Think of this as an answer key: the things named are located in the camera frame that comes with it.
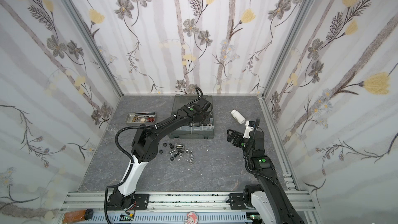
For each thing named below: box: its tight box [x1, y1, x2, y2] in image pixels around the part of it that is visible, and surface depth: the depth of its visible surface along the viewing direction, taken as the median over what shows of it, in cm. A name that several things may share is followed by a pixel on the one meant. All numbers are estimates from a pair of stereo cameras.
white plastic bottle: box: [231, 109, 246, 125], surface depth 106 cm
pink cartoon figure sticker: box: [186, 211, 199, 224], surface depth 69 cm
